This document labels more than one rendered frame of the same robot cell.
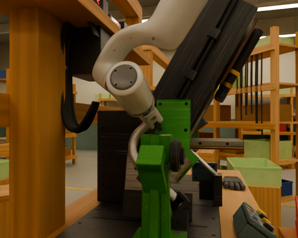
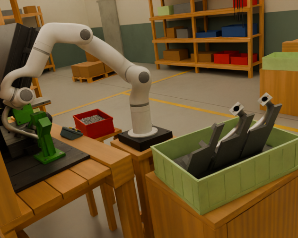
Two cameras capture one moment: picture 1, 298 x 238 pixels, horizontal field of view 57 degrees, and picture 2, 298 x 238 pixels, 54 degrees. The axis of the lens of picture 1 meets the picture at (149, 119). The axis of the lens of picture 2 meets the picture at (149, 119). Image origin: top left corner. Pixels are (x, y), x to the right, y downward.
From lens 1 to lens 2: 1.22 m
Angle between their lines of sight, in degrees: 56
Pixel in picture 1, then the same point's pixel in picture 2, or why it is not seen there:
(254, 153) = not seen: hidden behind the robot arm
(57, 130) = not seen: outside the picture
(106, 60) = (9, 88)
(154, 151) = (46, 120)
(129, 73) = (28, 93)
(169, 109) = not seen: hidden behind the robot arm
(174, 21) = (41, 68)
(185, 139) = (30, 108)
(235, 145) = (47, 102)
